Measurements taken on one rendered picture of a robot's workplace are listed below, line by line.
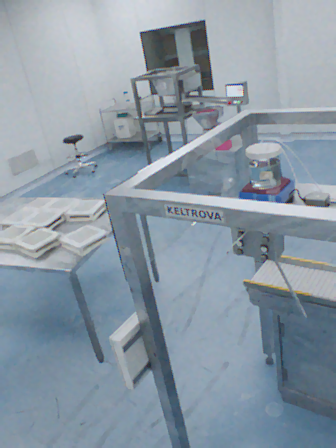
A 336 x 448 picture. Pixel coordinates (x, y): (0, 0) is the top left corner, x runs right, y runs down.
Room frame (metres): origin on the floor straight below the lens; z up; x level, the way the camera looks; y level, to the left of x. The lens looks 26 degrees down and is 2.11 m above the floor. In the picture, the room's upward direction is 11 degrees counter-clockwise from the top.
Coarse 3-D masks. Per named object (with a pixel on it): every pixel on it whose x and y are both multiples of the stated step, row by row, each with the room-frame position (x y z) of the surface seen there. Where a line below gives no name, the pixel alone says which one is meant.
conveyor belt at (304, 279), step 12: (264, 264) 1.91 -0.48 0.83; (288, 264) 1.87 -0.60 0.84; (264, 276) 1.80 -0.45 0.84; (276, 276) 1.78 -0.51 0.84; (288, 276) 1.76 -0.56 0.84; (300, 276) 1.74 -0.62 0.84; (312, 276) 1.72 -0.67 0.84; (324, 276) 1.70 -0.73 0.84; (300, 288) 1.64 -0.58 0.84; (312, 288) 1.63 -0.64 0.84; (324, 288) 1.61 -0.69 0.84
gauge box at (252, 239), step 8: (232, 232) 1.73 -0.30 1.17; (248, 232) 1.68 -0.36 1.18; (256, 232) 1.65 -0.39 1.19; (232, 240) 1.74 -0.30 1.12; (248, 240) 1.68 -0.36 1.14; (256, 240) 1.66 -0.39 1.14; (272, 240) 1.60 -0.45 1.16; (280, 240) 1.65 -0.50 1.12; (240, 248) 1.71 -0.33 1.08; (248, 248) 1.68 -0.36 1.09; (256, 248) 1.66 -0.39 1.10; (272, 248) 1.61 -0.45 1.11; (280, 248) 1.64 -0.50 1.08; (256, 256) 1.66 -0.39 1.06; (272, 256) 1.61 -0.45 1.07
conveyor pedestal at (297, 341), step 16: (288, 320) 1.66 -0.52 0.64; (304, 320) 1.59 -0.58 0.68; (288, 336) 1.66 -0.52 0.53; (304, 336) 1.61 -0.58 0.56; (320, 336) 1.55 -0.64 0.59; (288, 352) 1.66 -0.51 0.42; (304, 352) 1.61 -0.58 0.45; (320, 352) 1.55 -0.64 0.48; (288, 368) 1.67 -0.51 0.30; (304, 368) 1.61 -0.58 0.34; (320, 368) 1.55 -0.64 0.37; (288, 384) 1.67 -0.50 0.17; (304, 384) 1.61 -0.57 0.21; (320, 384) 1.56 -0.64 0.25; (288, 400) 1.68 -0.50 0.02; (304, 400) 1.62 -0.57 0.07; (320, 400) 1.55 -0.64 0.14
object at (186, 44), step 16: (144, 32) 8.15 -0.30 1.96; (160, 32) 7.95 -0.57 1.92; (176, 32) 7.76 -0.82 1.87; (192, 32) 7.57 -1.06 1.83; (144, 48) 8.19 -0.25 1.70; (160, 48) 7.98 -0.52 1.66; (176, 48) 7.79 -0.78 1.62; (192, 48) 7.60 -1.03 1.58; (208, 48) 7.42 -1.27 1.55; (160, 64) 8.02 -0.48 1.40; (176, 64) 7.82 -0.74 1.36; (192, 64) 7.63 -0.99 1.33; (208, 64) 7.44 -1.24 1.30; (208, 80) 7.47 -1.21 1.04
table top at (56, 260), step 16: (0, 208) 3.71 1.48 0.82; (16, 208) 3.62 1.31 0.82; (64, 224) 3.03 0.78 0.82; (80, 224) 2.97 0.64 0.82; (96, 224) 2.91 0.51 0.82; (0, 256) 2.69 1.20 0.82; (16, 256) 2.64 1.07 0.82; (48, 256) 2.54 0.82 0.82; (64, 256) 2.50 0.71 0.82; (80, 256) 2.45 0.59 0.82; (64, 272) 2.32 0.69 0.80
